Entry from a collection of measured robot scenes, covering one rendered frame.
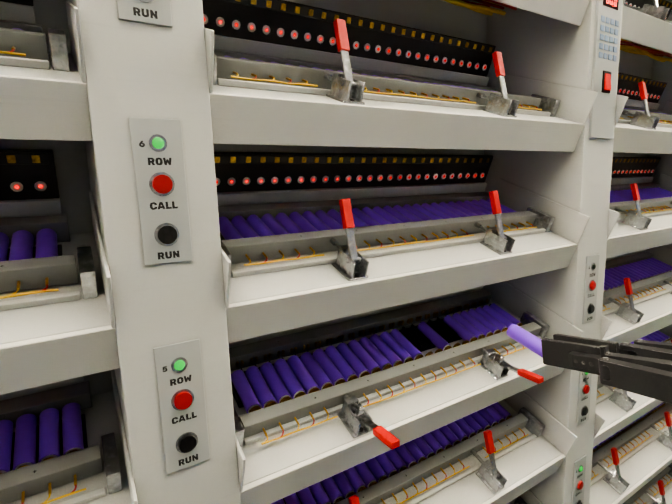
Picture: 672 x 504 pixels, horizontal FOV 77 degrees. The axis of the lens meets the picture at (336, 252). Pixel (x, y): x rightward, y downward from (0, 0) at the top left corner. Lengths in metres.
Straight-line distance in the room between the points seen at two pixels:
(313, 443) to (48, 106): 0.43
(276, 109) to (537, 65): 0.56
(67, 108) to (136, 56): 0.07
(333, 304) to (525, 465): 0.53
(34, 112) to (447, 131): 0.43
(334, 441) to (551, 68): 0.69
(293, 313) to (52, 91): 0.28
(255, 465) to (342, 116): 0.39
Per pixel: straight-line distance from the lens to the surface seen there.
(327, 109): 0.46
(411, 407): 0.62
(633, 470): 1.33
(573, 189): 0.82
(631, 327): 1.06
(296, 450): 0.54
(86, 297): 0.44
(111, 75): 0.40
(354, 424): 0.56
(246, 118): 0.43
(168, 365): 0.42
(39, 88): 0.40
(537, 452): 0.93
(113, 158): 0.39
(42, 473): 0.52
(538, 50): 0.89
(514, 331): 0.59
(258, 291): 0.45
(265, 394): 0.56
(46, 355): 0.42
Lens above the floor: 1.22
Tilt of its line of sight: 9 degrees down
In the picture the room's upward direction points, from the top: 2 degrees counter-clockwise
